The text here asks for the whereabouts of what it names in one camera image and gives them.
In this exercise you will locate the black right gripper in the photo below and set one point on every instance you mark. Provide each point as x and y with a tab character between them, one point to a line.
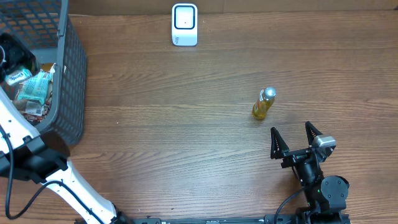
297	155

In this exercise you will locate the teal tissue pack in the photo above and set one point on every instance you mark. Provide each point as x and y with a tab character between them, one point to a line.
18	76

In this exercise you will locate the yellow dish soap bottle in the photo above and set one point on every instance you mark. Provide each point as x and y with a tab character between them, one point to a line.
264	102

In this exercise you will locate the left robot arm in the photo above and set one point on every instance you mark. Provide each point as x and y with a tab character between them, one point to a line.
40	153

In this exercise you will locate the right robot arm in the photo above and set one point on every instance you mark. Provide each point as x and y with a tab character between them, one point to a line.
326	196

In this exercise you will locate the white barcode scanner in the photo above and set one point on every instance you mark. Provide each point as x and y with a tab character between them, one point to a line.
184	25

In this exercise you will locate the teal snack packet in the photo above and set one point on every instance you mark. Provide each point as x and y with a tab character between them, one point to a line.
36	88

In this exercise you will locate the grey plastic mesh basket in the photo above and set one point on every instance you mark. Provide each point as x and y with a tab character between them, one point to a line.
45	28

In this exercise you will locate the brown snack wrapper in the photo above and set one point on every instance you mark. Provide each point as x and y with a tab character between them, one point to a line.
33	111

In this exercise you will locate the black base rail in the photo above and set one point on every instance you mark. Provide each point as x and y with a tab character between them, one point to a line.
267	219

